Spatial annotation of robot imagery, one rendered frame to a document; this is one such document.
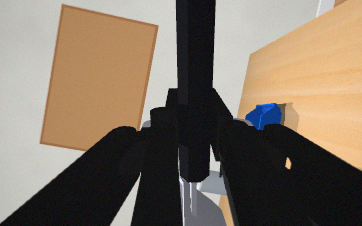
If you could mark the blue plastic bin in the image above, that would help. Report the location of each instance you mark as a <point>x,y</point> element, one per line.
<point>271,117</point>

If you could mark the grey frying pan with black handle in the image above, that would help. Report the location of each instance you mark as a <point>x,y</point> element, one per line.
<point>195,32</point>

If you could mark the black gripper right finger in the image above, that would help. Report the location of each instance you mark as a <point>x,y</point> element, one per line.
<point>260,192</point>

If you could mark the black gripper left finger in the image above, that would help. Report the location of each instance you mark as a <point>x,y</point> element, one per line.
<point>91,191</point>

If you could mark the white bottle with blue cap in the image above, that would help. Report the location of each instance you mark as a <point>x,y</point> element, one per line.
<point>212,184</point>

